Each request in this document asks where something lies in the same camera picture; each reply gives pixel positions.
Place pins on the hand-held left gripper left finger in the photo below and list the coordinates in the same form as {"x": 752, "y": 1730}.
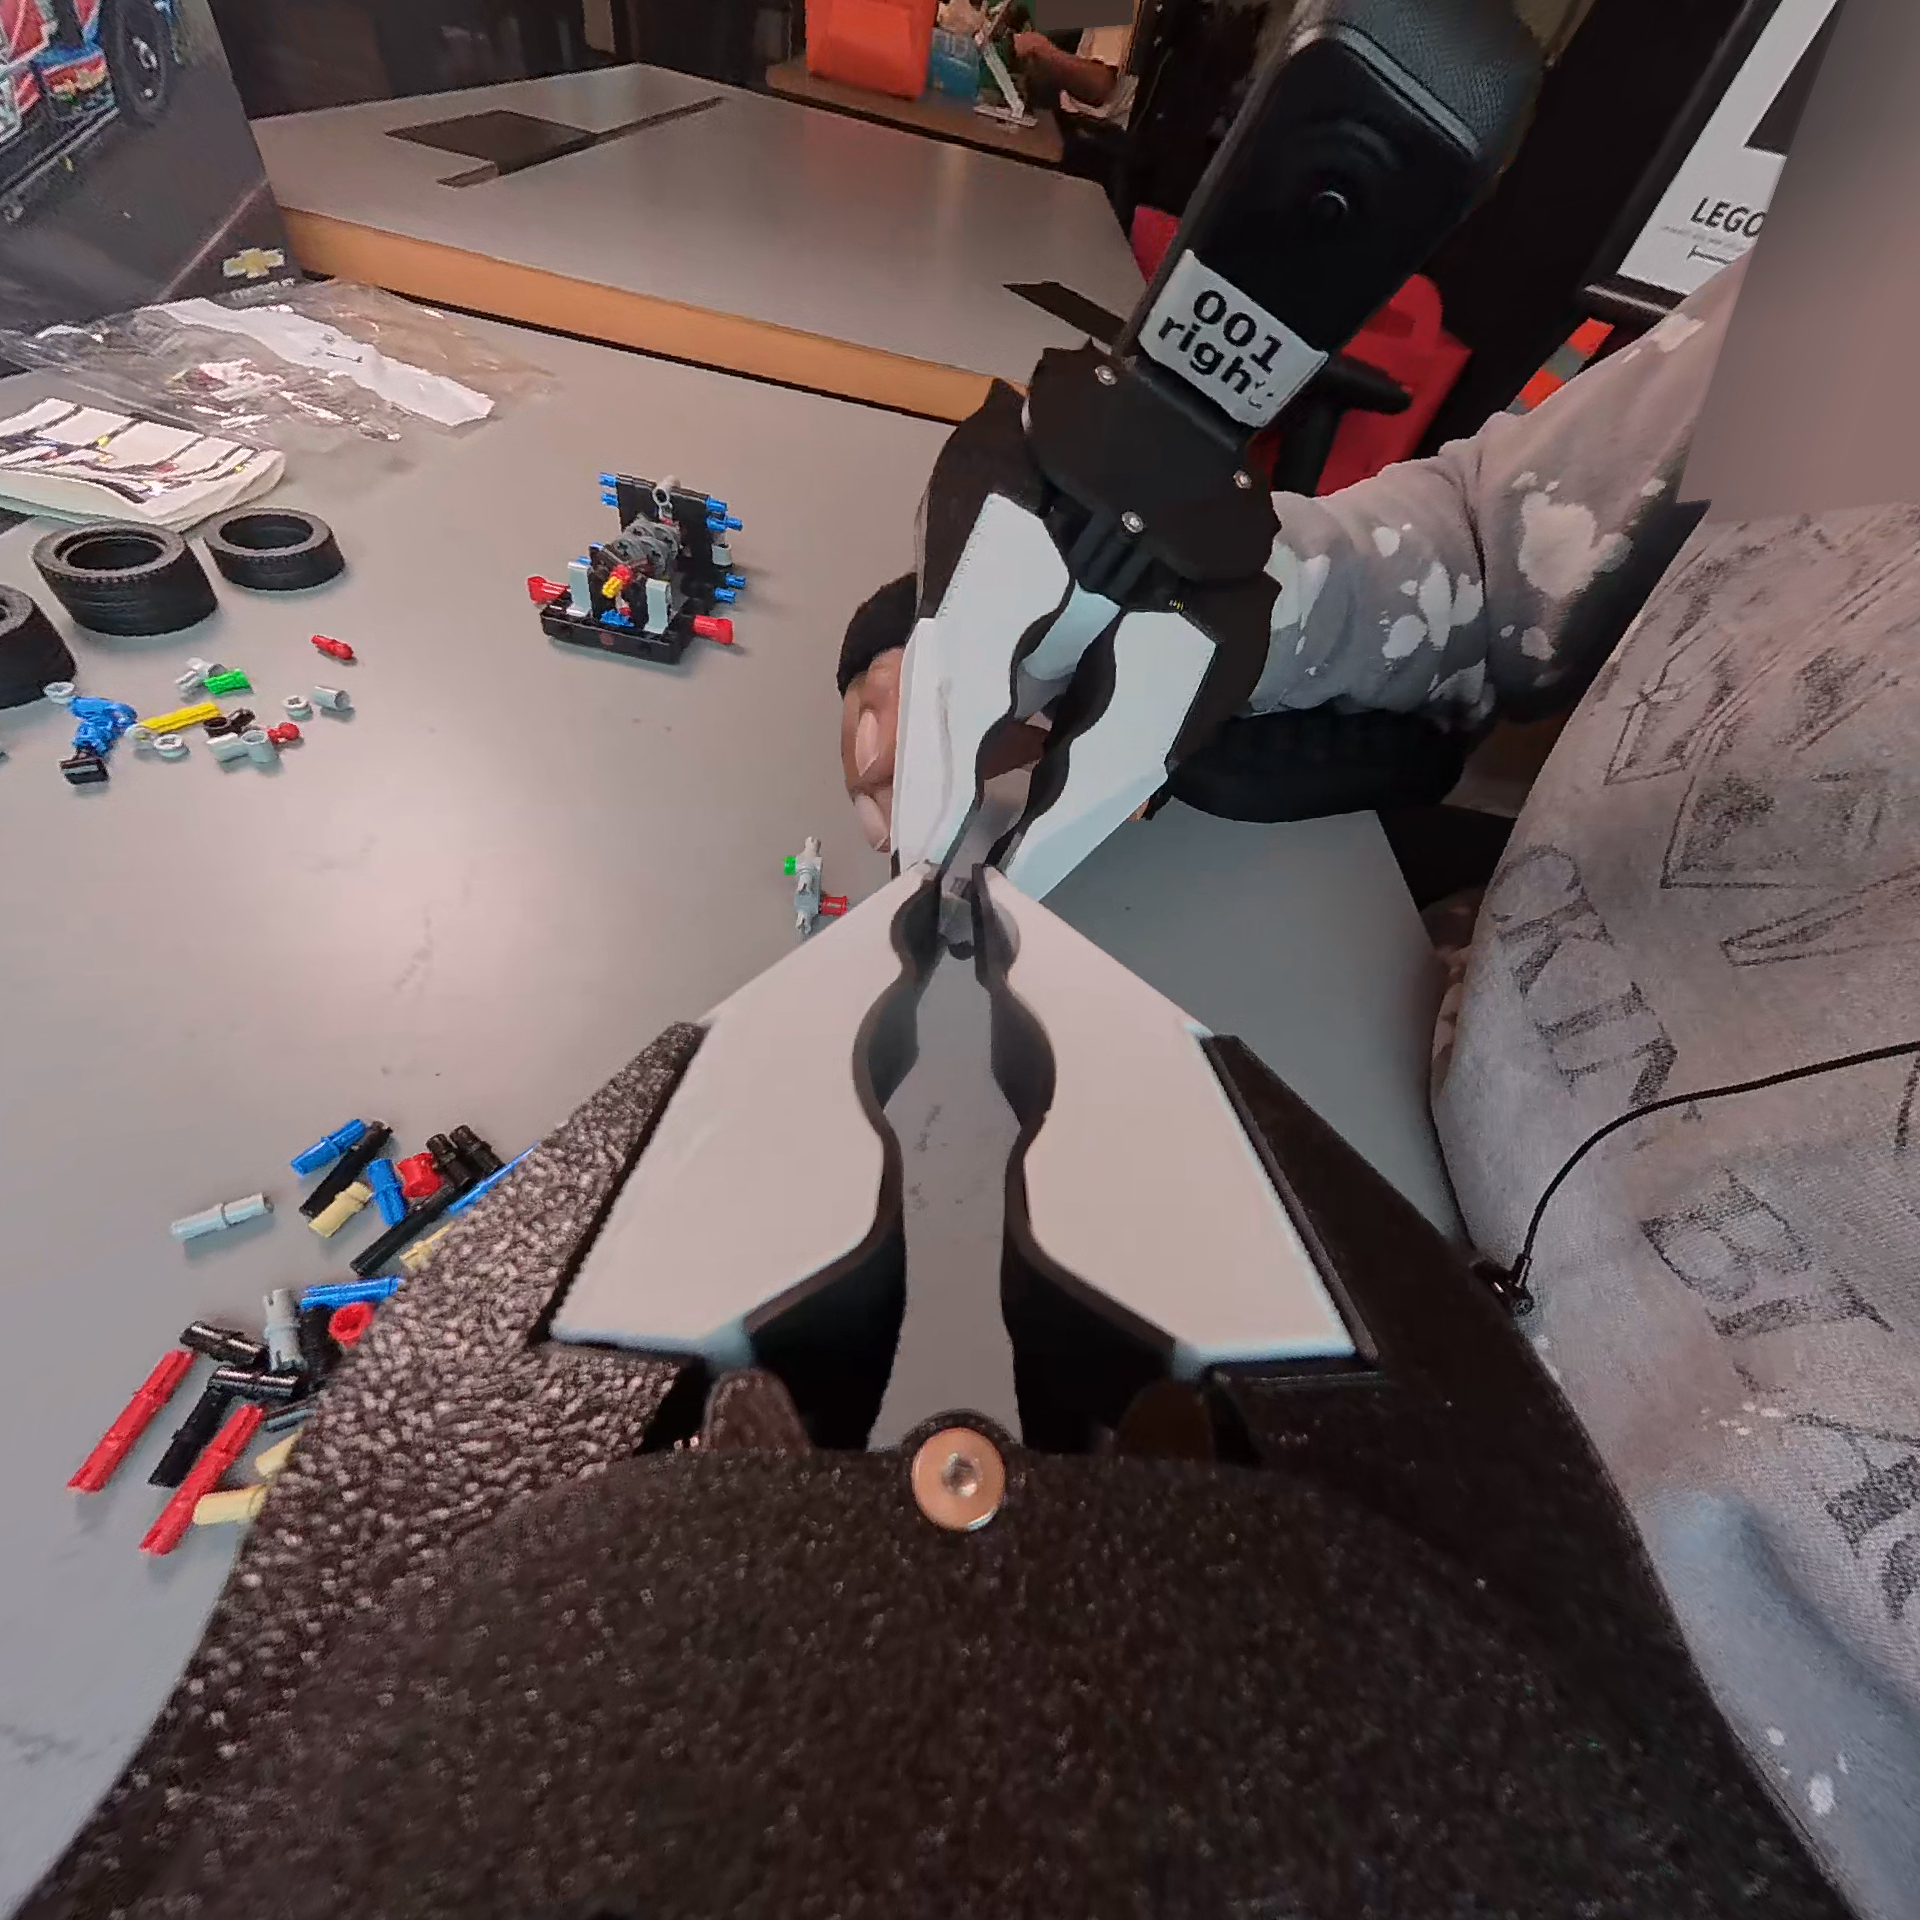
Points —
{"x": 735, "y": 1184}

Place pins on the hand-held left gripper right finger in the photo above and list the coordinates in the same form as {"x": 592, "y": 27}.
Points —
{"x": 1201, "y": 1201}

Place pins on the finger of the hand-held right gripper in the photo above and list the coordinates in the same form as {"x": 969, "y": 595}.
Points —
{"x": 943, "y": 702}
{"x": 1125, "y": 720}

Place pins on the black toy frame assembly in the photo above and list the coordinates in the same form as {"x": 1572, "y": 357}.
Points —
{"x": 616, "y": 630}

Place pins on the grey desk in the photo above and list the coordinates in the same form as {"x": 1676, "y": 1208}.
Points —
{"x": 602, "y": 900}

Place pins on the person's right hand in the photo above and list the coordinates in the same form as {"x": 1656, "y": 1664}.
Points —
{"x": 871, "y": 748}

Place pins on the black chair armrest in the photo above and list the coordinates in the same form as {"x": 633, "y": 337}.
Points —
{"x": 1321, "y": 762}

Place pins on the framed black-white marker sign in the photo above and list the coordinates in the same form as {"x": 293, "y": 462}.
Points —
{"x": 1725, "y": 195}

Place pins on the pile of small toy pins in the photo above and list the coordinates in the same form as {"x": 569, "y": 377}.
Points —
{"x": 339, "y": 1147}

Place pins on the orange bin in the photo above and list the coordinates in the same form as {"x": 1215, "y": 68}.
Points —
{"x": 871, "y": 42}

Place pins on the neighbouring grey table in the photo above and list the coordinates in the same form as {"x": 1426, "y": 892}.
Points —
{"x": 823, "y": 195}

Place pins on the person's grey patterned hoodie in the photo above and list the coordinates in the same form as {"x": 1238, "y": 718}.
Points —
{"x": 1725, "y": 1050}

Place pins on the cluster of grey toy connectors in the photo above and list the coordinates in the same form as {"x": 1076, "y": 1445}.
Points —
{"x": 328, "y": 697}

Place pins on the clear plastic bags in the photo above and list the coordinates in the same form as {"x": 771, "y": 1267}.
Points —
{"x": 345, "y": 361}

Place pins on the yellow toy axle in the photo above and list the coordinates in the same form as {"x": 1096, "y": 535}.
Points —
{"x": 182, "y": 718}

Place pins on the blue toy connector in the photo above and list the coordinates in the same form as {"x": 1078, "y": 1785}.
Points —
{"x": 99, "y": 727}

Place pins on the sticker sheet booklet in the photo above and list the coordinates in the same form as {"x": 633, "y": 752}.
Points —
{"x": 135, "y": 462}

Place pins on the toy car set box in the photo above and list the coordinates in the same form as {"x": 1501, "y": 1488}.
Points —
{"x": 105, "y": 135}

